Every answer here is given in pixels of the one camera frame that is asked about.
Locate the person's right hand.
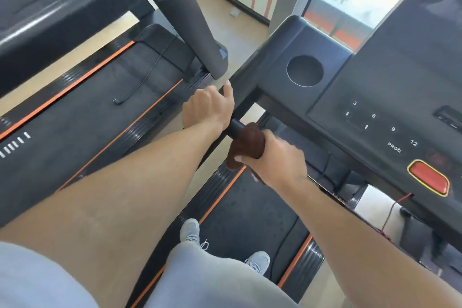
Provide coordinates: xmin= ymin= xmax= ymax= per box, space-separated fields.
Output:
xmin=233 ymin=128 xmax=308 ymax=188

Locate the person's left hand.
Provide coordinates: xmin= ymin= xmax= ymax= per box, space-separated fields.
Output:
xmin=181 ymin=80 xmax=235 ymax=131

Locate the brown microfibre cloth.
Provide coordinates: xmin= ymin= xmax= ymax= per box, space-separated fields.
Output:
xmin=226 ymin=122 xmax=270 ymax=186

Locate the black treadmill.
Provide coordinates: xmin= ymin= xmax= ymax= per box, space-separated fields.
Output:
xmin=0 ymin=0 xmax=229 ymax=228
xmin=126 ymin=0 xmax=462 ymax=308

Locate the person's right forearm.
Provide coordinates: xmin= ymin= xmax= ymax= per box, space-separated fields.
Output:
xmin=288 ymin=178 xmax=462 ymax=308

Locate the person's left forearm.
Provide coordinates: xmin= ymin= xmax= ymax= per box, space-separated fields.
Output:
xmin=0 ymin=120 xmax=225 ymax=294

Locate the person's right grey shoe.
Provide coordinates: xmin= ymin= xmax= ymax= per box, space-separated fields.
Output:
xmin=244 ymin=251 xmax=271 ymax=276

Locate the person's grey shoe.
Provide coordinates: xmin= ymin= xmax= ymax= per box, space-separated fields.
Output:
xmin=179 ymin=218 xmax=210 ymax=251
xmin=244 ymin=251 xmax=271 ymax=276

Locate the person's left grey shoe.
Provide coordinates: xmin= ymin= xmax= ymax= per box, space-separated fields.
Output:
xmin=179 ymin=218 xmax=210 ymax=251

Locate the person's grey shirt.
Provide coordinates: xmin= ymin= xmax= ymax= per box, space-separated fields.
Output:
xmin=0 ymin=241 xmax=301 ymax=308

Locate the black cord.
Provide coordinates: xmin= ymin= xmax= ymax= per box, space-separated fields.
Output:
xmin=113 ymin=35 xmax=179 ymax=106

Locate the red safety cord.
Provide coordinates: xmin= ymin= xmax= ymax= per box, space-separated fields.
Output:
xmin=377 ymin=192 xmax=415 ymax=244

